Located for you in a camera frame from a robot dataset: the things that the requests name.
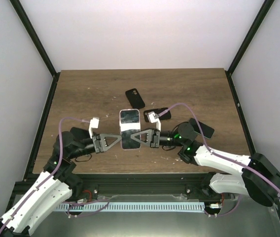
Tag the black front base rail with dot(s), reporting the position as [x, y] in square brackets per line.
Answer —
[195, 185]

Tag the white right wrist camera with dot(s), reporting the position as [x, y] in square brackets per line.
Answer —
[154, 118]

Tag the black smartphone left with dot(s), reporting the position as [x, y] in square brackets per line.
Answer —
[79, 133]

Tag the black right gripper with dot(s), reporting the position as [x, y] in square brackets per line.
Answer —
[153, 139]

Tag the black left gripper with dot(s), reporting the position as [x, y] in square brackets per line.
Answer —
[101, 146]

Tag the teal edged smartphone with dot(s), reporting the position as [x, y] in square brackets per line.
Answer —
[207, 130]

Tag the light blue slotted cable duct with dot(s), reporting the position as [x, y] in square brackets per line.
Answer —
[190, 207]

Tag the black frame post right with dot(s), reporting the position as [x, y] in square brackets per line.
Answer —
[258, 20]

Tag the black phone case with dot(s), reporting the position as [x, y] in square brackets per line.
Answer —
[135, 99]
[165, 116]

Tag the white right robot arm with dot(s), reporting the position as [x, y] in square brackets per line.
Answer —
[200, 154]

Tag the black frame post left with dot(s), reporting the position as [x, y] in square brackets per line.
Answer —
[16, 4]

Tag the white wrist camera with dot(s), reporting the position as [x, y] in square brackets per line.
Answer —
[93, 124]
[154, 118]

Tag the black frame post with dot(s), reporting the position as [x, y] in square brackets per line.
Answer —
[16, 4]
[258, 20]

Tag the purple edged smartphone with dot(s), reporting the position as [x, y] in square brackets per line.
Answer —
[129, 123]

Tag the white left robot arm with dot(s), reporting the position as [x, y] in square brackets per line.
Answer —
[56, 183]

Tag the metal sheet front panel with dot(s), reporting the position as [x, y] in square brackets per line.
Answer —
[248, 220]

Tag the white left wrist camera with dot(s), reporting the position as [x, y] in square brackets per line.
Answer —
[93, 124]

